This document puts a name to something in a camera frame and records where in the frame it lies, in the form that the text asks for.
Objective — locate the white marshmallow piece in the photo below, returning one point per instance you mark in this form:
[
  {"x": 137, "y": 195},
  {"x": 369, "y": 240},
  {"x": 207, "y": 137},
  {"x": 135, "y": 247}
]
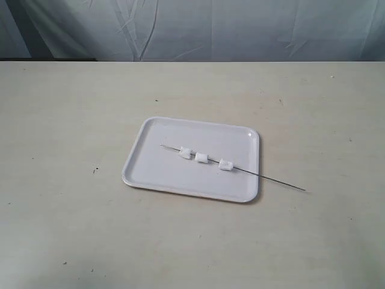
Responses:
[
  {"x": 201, "y": 158},
  {"x": 185, "y": 153},
  {"x": 225, "y": 165}
]

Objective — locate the thin metal skewer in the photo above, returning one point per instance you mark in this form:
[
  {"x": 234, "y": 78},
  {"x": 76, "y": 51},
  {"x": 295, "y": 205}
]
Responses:
[{"x": 247, "y": 171}]

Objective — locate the white rectangular plastic tray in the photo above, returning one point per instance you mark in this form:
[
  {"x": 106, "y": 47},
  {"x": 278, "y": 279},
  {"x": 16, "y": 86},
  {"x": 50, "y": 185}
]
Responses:
[{"x": 154, "y": 167}]

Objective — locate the grey-blue backdrop cloth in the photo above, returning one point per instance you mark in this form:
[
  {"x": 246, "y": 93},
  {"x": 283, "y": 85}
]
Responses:
[{"x": 137, "y": 31}]

